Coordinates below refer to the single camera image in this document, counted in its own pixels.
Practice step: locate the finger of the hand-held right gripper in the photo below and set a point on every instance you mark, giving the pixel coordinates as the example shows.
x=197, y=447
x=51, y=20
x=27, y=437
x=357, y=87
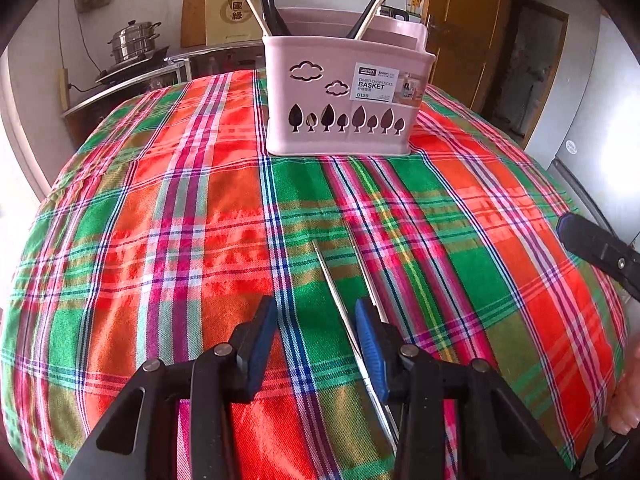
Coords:
x=600, y=245

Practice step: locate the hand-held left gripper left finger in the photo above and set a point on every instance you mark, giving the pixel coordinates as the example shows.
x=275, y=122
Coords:
x=260, y=342

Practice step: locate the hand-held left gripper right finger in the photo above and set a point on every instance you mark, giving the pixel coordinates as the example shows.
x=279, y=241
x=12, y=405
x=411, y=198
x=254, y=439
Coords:
x=372, y=345

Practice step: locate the pink divided chopstick basket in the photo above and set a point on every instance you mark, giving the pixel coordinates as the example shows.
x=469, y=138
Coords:
x=310, y=130

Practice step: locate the person's right hand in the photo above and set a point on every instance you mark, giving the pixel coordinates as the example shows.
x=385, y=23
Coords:
x=627, y=417

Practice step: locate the silver refrigerator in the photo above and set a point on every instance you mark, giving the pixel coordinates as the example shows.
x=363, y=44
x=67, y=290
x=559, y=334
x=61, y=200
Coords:
x=580, y=125

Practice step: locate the plaid tablecloth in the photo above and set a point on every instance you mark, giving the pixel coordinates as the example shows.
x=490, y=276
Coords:
x=150, y=235

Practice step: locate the wooden door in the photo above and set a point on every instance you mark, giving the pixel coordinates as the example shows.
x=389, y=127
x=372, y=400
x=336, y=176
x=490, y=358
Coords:
x=465, y=35

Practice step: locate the metal shelf unit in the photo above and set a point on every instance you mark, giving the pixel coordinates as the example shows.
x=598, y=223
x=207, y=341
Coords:
x=110, y=100

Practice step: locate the black stove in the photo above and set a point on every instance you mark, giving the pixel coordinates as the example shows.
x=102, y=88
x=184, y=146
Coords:
x=132, y=70

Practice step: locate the stainless steel steamer pot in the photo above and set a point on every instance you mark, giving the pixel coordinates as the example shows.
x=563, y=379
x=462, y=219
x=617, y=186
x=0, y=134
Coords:
x=134, y=42

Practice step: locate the brown paper bag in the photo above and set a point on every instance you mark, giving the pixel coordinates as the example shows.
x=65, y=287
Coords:
x=230, y=17

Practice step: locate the wooden cutting board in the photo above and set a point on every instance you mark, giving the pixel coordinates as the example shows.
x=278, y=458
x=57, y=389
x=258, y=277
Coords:
x=192, y=15

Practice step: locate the wall power socket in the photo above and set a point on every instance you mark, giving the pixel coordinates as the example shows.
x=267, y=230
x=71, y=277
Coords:
x=63, y=87

